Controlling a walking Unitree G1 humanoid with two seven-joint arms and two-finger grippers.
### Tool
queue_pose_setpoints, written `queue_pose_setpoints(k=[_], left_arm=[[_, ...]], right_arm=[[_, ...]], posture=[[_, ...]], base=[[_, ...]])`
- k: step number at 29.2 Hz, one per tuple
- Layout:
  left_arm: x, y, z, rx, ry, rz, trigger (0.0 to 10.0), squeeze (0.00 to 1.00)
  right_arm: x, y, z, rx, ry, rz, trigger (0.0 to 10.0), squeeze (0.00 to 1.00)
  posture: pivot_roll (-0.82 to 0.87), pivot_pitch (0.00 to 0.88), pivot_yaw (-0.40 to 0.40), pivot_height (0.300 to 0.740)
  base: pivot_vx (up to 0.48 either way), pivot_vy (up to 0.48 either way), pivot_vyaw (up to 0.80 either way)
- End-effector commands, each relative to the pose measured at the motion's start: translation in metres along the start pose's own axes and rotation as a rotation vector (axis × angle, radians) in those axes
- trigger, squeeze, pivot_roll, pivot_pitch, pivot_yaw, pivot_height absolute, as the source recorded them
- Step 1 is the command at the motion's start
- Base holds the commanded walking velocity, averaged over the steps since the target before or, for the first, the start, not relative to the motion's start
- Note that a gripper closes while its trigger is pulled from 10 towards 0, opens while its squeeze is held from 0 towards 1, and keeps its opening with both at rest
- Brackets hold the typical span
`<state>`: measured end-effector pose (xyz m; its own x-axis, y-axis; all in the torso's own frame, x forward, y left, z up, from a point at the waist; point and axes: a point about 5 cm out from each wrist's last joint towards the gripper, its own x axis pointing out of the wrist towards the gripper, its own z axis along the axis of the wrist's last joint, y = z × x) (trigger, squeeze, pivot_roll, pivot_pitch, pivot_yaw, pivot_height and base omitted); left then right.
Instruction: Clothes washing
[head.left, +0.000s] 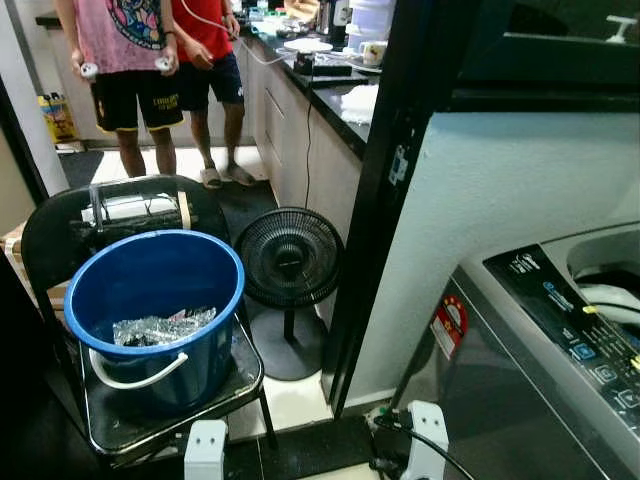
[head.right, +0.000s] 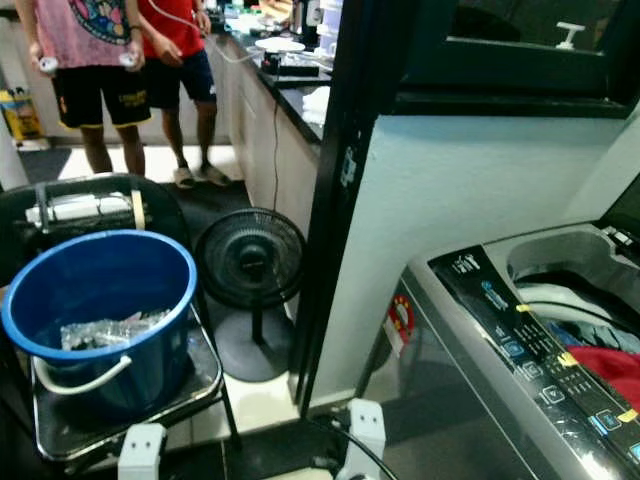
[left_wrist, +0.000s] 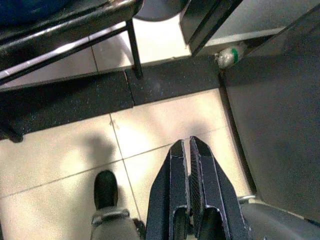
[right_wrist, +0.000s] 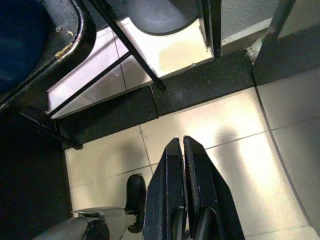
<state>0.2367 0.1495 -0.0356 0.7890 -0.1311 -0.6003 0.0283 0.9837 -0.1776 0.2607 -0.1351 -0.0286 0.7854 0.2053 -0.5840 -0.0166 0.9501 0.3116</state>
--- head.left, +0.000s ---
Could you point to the white plate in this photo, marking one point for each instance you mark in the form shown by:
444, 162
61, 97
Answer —
308, 45

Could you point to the white flat box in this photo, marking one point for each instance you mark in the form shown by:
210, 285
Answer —
130, 207

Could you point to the white tap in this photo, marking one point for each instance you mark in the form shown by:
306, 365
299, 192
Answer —
621, 28

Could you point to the person in pink shirt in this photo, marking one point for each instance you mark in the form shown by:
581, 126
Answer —
125, 40

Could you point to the blue plastic bucket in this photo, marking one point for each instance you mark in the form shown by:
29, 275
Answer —
150, 275

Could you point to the black countertop appliance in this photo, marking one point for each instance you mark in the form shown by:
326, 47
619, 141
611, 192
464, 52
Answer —
322, 66

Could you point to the white plastic container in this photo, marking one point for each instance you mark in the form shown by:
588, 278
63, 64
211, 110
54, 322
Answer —
372, 20

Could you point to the yellow bag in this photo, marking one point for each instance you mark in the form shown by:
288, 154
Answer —
58, 118

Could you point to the white cloth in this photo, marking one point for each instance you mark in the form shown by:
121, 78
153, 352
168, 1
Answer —
360, 103

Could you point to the black-topped kitchen counter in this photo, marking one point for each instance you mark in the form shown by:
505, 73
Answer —
290, 140

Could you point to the grey top-load washing machine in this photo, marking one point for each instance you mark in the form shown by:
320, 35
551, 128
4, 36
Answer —
520, 400

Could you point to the white cup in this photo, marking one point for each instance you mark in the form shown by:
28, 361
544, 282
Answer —
374, 53

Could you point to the white handheld controller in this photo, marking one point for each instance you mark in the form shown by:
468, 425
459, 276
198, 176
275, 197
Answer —
163, 64
89, 70

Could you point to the clear crumpled plastic bag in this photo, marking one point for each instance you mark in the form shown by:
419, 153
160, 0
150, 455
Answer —
160, 328

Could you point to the black floor fan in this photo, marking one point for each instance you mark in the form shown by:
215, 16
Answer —
290, 260

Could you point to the white garment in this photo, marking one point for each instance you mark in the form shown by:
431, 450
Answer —
605, 297

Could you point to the brown cardboard box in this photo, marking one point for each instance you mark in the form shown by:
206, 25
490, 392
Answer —
12, 255

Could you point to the person in red shirt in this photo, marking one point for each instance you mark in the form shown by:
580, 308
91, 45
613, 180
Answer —
200, 35

